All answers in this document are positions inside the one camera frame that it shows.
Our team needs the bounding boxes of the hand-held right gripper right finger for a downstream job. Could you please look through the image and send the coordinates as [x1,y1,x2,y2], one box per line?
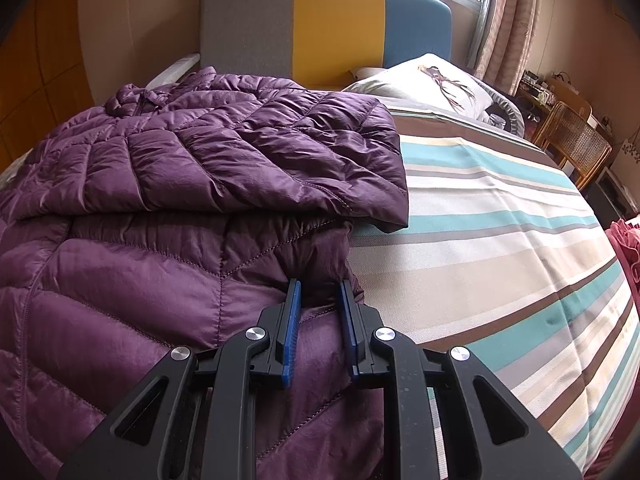
[338,279,583,480]

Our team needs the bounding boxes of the cluttered wooden desk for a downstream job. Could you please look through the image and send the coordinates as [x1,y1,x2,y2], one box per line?
[515,72,593,126]

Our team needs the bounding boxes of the rattan chair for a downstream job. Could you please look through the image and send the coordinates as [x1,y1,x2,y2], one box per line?
[532,101,613,191]

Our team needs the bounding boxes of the grey cushion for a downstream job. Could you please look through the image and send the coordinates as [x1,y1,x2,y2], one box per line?
[475,77,526,138]

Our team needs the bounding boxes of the purple quilted down jacket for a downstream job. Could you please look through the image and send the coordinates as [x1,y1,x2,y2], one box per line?
[0,66,411,480]

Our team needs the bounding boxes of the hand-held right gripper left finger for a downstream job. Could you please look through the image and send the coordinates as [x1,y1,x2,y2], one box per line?
[56,280,303,480]

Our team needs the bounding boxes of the white deer print pillow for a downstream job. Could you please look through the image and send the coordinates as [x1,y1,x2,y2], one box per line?
[341,53,493,123]

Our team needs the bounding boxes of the striped bed sheet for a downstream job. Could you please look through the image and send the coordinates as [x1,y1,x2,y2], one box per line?
[345,94,638,480]

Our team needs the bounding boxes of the white bed side board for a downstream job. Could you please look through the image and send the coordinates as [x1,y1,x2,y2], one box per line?
[145,52,201,93]

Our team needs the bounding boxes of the low white cabinet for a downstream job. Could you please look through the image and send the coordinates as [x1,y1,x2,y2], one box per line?
[582,167,626,221]

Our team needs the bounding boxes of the pink cloth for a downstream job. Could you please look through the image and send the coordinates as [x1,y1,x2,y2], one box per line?
[605,215,640,306]

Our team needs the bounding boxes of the orange wooden wardrobe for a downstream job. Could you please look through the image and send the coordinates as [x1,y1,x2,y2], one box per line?
[0,0,96,171]

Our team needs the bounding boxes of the grey yellow blue headboard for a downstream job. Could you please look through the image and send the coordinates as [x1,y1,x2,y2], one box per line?
[200,0,453,92]

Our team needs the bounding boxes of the beige patterned curtain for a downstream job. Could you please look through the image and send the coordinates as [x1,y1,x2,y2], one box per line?
[472,0,548,93]

